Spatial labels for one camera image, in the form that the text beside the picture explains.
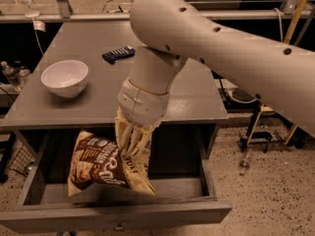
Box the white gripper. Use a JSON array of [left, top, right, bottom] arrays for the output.
[[118, 79, 169, 157]]

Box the brown chip bag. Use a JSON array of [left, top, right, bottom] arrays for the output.
[[67, 106, 158, 198]]

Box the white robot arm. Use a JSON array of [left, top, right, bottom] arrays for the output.
[[118, 0, 315, 136]]

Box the metal drawer knob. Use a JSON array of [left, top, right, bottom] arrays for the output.
[[114, 221, 124, 232]]

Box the open grey top drawer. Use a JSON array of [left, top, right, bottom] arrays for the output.
[[0, 126, 232, 233]]

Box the grey cabinet table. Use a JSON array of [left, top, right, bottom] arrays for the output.
[[2, 22, 227, 189]]

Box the dark blue snack bar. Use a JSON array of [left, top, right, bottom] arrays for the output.
[[102, 46, 136, 65]]

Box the white bowl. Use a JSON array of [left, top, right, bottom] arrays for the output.
[[40, 60, 89, 98]]

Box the plastic bottle on floor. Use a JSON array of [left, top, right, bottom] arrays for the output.
[[239, 149, 251, 176]]

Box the clear plastic water bottle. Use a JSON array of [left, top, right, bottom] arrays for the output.
[[1, 61, 22, 91]]

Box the black wire basket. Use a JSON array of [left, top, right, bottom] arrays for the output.
[[9, 146, 34, 176]]

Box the grey metal rail frame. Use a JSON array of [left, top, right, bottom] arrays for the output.
[[0, 0, 313, 24]]

